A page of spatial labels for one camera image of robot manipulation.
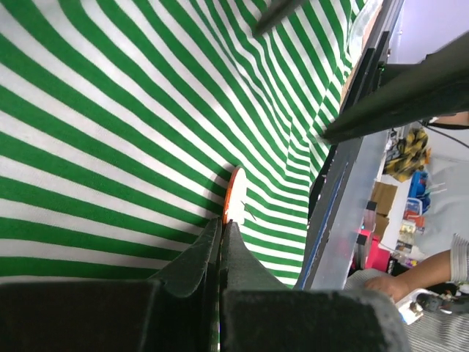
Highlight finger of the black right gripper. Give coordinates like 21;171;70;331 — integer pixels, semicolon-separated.
320;32;468;144
252;0;305;37

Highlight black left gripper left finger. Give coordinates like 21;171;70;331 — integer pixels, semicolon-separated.
1;218;222;351

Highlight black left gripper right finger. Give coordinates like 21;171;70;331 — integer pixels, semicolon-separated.
221;221;409;351

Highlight green white striped garment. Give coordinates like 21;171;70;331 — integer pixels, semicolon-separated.
1;1;365;287

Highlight person's forearm in background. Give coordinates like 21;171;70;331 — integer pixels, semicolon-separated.
396;235;468;295

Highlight person's hand in background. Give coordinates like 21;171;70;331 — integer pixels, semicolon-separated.
364;276;411;303

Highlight yellow black checked cloth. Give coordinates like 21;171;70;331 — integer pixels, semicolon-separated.
383;128;431;183

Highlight blue plastic crate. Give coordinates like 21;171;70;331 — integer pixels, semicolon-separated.
407;171;431;213

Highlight brown cardboard box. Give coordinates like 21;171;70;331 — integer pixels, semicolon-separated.
371;182;397;240

